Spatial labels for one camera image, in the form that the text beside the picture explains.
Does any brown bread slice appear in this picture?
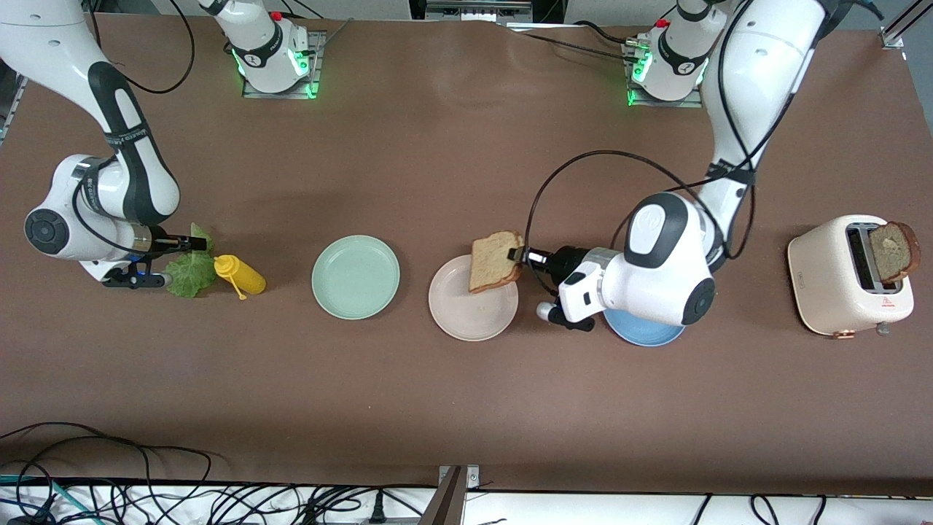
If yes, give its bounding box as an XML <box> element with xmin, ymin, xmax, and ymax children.
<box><xmin>870</xmin><ymin>222</ymin><xmax>921</xmax><ymax>284</ymax></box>
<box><xmin>469</xmin><ymin>231</ymin><xmax>526</xmax><ymax>295</ymax></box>

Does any green lettuce leaf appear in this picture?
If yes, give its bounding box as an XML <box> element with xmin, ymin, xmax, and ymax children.
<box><xmin>162</xmin><ymin>222</ymin><xmax>217</xmax><ymax>298</ymax></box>

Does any yellow mustard squeeze bottle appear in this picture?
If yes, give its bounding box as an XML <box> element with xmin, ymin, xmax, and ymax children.
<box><xmin>214</xmin><ymin>254</ymin><xmax>267</xmax><ymax>300</ymax></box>

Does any beige plate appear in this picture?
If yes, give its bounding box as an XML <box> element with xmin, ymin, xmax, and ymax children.
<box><xmin>428</xmin><ymin>254</ymin><xmax>519</xmax><ymax>342</ymax></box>

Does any blue plate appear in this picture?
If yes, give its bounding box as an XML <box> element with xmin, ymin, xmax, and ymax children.
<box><xmin>604</xmin><ymin>306</ymin><xmax>687</xmax><ymax>347</ymax></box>

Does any mint green plate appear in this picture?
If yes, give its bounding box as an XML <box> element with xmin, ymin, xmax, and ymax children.
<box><xmin>311</xmin><ymin>235</ymin><xmax>401</xmax><ymax>320</ymax></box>

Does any dark equipment box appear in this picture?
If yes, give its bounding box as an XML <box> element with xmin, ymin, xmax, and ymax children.
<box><xmin>408</xmin><ymin>0</ymin><xmax>566</xmax><ymax>26</ymax></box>

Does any cream white toaster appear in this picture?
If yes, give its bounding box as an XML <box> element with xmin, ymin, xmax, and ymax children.
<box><xmin>787</xmin><ymin>214</ymin><xmax>915</xmax><ymax>338</ymax></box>

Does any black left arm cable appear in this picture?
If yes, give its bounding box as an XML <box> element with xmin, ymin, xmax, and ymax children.
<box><xmin>523</xmin><ymin>0</ymin><xmax>828</xmax><ymax>263</ymax></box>

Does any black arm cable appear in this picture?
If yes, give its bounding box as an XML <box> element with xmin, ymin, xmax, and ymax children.
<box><xmin>73</xmin><ymin>0</ymin><xmax>196</xmax><ymax>257</ymax></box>
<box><xmin>523</xmin><ymin>0</ymin><xmax>828</xmax><ymax>263</ymax></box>

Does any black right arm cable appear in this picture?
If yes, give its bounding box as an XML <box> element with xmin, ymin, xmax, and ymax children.
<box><xmin>73</xmin><ymin>0</ymin><xmax>196</xmax><ymax>257</ymax></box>

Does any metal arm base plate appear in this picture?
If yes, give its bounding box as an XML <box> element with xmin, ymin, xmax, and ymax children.
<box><xmin>623</xmin><ymin>40</ymin><xmax>704</xmax><ymax>109</ymax></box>
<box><xmin>242</xmin><ymin>31</ymin><xmax>327</xmax><ymax>99</ymax></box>

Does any grey metal camera bracket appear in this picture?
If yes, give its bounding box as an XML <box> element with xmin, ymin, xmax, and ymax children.
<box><xmin>419</xmin><ymin>464</ymin><xmax>482</xmax><ymax>525</ymax></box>

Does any teal cable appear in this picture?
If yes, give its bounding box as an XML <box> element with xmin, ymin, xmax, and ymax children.
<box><xmin>0</xmin><ymin>474</ymin><xmax>99</xmax><ymax>525</ymax></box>

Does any aluminium frame profile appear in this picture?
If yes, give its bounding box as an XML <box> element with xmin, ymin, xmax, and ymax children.
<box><xmin>878</xmin><ymin>0</ymin><xmax>933</xmax><ymax>50</ymax></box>

